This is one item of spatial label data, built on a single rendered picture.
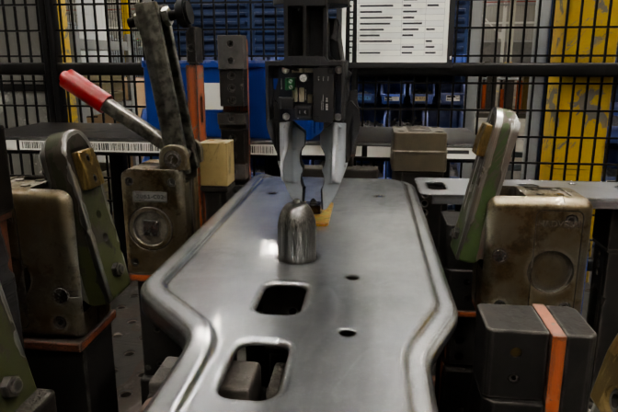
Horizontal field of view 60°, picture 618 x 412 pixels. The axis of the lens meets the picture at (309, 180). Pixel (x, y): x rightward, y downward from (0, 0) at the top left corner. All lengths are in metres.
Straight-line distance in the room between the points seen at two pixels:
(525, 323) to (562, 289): 0.14
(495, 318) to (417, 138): 0.44
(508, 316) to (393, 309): 0.08
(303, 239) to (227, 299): 0.09
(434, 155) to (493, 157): 0.31
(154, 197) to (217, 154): 0.10
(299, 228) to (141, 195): 0.21
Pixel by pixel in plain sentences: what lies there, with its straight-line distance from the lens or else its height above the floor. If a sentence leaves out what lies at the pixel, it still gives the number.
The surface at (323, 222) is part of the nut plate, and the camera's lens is 0.53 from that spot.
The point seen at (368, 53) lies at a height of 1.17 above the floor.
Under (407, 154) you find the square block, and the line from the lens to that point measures 0.79.
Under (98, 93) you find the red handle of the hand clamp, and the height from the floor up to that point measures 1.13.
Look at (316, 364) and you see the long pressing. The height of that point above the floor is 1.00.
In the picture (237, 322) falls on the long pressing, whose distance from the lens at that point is 0.35.
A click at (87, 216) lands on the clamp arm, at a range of 0.42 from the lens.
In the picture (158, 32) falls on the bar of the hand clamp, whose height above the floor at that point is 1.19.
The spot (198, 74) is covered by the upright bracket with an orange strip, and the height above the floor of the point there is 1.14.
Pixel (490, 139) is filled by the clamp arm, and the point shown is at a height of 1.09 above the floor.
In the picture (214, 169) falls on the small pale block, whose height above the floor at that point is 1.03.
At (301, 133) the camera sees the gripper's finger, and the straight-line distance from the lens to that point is 0.54.
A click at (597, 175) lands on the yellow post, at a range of 1.23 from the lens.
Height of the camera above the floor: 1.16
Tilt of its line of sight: 13 degrees down
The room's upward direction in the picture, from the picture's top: straight up
